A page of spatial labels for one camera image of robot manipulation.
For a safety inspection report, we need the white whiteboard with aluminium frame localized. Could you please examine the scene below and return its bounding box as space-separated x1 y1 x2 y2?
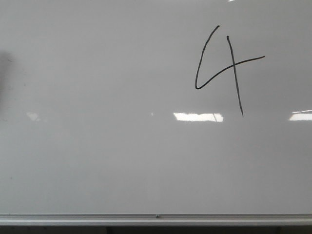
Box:
0 0 312 226

